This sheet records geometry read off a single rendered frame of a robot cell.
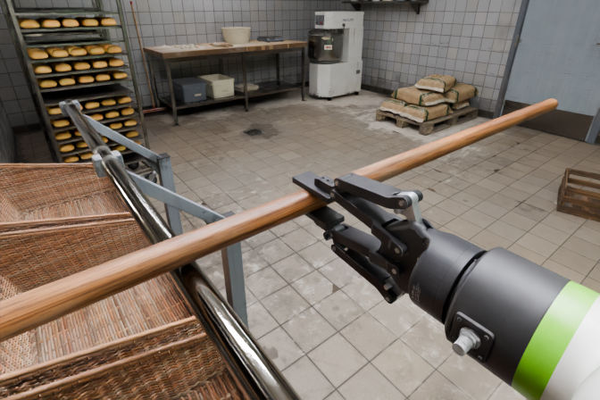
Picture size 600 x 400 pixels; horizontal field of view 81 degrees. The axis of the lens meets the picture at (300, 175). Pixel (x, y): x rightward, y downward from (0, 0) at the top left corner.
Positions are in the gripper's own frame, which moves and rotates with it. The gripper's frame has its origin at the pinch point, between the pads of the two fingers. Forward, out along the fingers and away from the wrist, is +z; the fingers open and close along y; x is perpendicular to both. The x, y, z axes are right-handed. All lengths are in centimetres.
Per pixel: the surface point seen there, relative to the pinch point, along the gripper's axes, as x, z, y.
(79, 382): -32, 28, 40
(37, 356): -42, 61, 60
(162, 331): -16, 33, 44
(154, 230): -18.1, 8.4, 1.7
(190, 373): -13, 28, 54
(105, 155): -17.5, 36.8, 1.7
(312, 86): 347, 411, 98
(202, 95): 164, 428, 90
